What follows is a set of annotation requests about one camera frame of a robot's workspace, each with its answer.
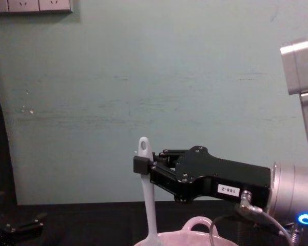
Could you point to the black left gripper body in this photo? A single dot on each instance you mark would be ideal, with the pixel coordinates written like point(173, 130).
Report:
point(5, 237)

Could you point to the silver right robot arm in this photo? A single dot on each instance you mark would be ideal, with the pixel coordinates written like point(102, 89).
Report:
point(292, 184)

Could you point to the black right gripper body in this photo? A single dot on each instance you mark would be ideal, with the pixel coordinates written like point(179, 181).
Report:
point(226, 174)

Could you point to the black table cloth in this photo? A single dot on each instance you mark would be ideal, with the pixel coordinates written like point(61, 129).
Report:
point(92, 223)

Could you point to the white wall socket panel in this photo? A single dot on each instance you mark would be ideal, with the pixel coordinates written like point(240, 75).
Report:
point(30, 5)

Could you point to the white plastic spatula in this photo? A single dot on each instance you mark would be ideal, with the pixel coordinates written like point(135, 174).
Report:
point(150, 202)

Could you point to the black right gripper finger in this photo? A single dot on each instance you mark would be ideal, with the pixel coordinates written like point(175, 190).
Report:
point(170, 156)
point(161, 176)

